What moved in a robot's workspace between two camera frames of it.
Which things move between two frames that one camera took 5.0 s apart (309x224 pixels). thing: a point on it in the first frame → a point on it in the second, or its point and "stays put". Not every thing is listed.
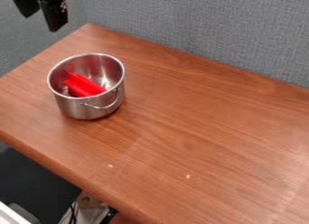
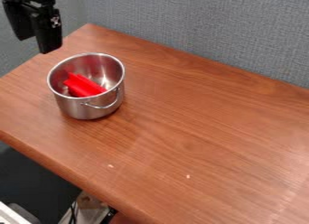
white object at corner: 13,214 stays put
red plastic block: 80,87 stays put
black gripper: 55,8 → 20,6
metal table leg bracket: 92,211 stays put
